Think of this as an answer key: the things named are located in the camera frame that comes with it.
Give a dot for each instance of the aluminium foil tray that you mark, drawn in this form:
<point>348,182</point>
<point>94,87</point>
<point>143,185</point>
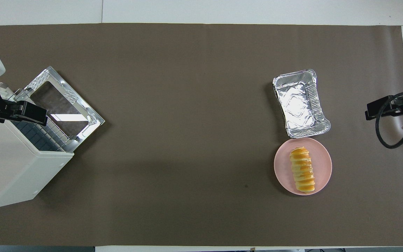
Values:
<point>297,105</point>

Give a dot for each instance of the glass oven door metal frame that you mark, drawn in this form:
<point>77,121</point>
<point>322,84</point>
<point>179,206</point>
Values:
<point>63,105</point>

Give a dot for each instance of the cream toaster oven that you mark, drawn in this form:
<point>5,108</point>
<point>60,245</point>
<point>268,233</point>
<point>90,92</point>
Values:
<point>9,168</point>

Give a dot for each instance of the brown table mat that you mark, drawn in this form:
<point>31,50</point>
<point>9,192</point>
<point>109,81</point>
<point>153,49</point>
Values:
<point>201,105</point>

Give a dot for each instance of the sliced golden bread loaf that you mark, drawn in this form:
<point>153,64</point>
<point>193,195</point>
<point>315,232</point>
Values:
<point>303,171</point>

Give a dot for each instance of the pink round plate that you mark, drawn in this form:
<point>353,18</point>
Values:
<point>282,168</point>

